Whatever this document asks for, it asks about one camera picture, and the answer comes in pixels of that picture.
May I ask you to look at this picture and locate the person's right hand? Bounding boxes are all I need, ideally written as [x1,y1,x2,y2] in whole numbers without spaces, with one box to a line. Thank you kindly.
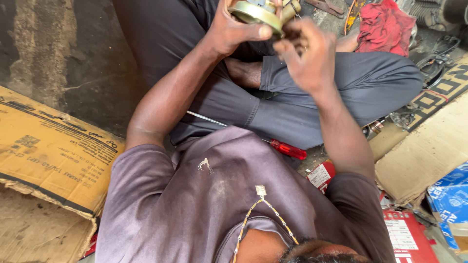
[272,18,339,95]

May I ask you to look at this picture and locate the person's left hand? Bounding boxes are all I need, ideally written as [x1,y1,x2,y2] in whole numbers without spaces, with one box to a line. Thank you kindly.
[205,0,284,56]

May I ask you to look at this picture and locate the round brass metal part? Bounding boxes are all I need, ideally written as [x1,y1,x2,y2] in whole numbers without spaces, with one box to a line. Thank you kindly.
[227,0,302,39]

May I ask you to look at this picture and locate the rusty metal tool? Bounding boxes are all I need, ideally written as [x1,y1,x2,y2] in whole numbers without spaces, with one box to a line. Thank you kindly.
[304,0,345,19]

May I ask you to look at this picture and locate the person's right foot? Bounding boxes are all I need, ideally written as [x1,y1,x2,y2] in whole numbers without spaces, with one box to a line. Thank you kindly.
[336,30,361,53]

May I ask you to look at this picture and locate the dark grey trousers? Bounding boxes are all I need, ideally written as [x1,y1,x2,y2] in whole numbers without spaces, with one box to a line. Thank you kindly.
[113,0,425,151]

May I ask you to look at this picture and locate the red cloth rag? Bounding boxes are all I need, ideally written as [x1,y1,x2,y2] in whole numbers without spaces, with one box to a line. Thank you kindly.
[355,0,417,57]

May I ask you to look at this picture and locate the small shiny metal parts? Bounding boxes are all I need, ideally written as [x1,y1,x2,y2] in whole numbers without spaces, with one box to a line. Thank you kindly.
[362,105,418,141]

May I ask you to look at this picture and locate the grey engine part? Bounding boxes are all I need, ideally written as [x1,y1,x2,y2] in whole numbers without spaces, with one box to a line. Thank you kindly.
[397,0,468,34]

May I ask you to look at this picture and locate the small red labelled box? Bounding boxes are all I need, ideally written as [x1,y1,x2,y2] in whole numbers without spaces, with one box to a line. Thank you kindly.
[306,160,337,195]

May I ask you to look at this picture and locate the black patterned mat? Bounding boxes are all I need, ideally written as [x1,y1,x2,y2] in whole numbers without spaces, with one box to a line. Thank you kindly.
[405,55,468,133]

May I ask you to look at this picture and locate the plain brown cardboard sheet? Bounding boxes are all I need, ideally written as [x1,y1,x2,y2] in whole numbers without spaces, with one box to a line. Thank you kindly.
[369,98,468,208]

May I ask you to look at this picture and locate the purple grey t-shirt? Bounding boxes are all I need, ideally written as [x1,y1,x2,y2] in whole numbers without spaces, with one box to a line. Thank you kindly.
[95,126,398,263]

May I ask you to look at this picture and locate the blue printed box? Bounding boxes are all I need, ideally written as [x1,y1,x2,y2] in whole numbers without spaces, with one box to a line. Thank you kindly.
[427,162,468,253]

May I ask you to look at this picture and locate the large red labelled box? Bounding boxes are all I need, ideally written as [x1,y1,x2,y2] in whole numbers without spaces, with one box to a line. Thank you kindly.
[381,207,440,263]

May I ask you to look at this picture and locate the printed flattened cardboard carton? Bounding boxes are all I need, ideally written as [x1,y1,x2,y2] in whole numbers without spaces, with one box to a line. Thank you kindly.
[0,85,127,263]

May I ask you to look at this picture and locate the red handled screwdriver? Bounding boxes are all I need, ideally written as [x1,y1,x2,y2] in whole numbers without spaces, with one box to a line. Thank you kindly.
[186,111,308,160]

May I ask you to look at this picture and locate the black metal bracket parts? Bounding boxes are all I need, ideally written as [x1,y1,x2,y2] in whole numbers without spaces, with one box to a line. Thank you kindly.
[416,35,462,89]

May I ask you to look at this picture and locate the chain necklace with pendant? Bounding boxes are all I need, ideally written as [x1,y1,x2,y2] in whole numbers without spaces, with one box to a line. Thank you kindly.
[232,185,300,263]

